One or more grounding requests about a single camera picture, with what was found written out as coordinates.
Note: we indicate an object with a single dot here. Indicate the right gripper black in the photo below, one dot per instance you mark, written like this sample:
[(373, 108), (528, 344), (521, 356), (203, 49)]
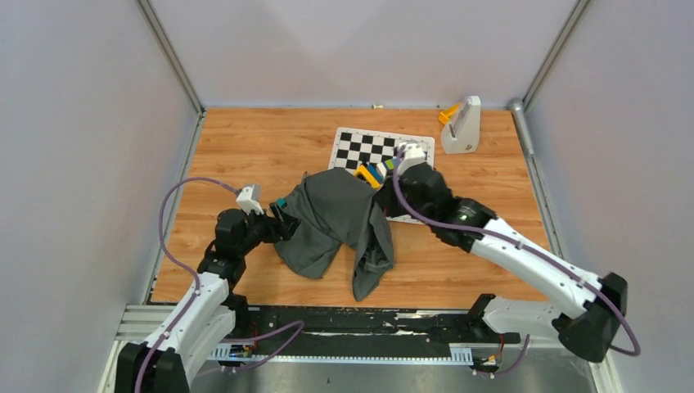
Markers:
[(384, 198)]

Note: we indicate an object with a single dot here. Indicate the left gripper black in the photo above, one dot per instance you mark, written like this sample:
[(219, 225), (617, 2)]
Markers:
[(277, 231)]

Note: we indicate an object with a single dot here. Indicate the grey t-shirt garment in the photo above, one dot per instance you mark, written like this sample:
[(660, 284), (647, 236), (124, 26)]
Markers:
[(335, 208)]

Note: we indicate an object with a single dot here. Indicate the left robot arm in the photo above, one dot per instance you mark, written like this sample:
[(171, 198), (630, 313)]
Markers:
[(206, 293)]

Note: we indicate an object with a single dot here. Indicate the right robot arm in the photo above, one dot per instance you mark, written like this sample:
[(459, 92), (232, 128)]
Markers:
[(515, 260)]

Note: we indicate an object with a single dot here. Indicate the colourful stacked block tower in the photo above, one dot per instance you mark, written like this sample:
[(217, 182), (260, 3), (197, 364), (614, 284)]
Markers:
[(380, 170)]

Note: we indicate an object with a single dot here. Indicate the yellow triangle block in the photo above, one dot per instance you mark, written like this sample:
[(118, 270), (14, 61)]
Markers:
[(368, 175)]

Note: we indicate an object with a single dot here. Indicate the black white checkerboard mat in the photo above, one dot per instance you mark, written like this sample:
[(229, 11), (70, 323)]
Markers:
[(354, 147)]

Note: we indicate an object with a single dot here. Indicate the white wedge stand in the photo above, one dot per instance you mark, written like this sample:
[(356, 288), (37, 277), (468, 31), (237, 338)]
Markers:
[(461, 135)]

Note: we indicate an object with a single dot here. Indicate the orange clip behind stand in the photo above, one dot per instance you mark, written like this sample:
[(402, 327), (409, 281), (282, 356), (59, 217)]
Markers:
[(445, 116)]

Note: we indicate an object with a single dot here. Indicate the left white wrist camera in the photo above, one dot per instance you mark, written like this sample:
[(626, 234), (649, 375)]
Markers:
[(248, 199)]

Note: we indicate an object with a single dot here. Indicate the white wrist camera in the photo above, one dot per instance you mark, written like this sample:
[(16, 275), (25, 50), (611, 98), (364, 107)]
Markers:
[(408, 154), (248, 199)]

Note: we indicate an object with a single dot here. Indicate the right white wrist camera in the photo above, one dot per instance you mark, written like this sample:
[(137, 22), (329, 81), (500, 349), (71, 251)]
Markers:
[(408, 154)]

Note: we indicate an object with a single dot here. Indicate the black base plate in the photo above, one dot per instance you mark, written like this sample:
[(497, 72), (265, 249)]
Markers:
[(371, 332)]

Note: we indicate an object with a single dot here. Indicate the aluminium frame rail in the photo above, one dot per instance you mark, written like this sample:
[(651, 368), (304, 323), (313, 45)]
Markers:
[(245, 354)]

